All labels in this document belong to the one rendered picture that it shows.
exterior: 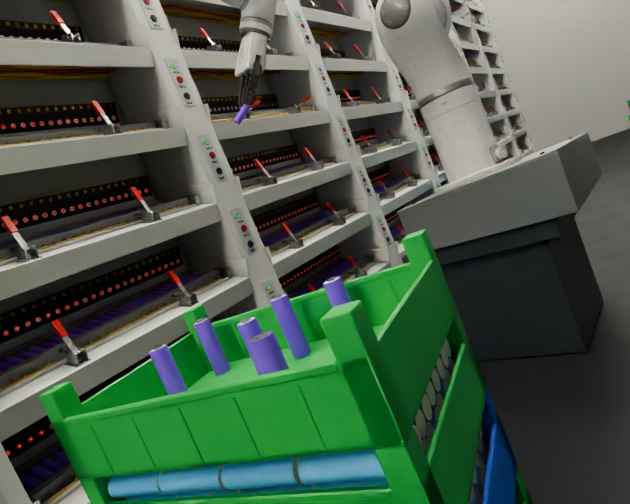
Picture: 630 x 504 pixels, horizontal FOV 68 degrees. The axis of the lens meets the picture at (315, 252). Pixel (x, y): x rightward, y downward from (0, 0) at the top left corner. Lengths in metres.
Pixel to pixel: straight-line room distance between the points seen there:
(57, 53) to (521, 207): 0.94
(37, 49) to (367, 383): 0.98
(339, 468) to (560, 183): 0.67
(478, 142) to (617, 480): 0.64
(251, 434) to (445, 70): 0.87
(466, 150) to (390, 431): 0.82
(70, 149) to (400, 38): 0.68
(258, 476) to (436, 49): 0.88
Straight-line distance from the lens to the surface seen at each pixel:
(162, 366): 0.49
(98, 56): 1.18
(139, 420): 0.38
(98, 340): 1.00
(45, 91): 1.32
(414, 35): 1.03
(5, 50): 1.09
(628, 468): 0.76
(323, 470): 0.32
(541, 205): 0.88
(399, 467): 0.28
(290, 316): 0.46
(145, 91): 1.30
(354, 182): 1.75
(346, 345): 0.25
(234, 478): 0.36
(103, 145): 1.07
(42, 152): 1.01
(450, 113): 1.04
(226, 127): 1.32
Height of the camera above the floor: 0.46
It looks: 5 degrees down
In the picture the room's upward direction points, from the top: 23 degrees counter-clockwise
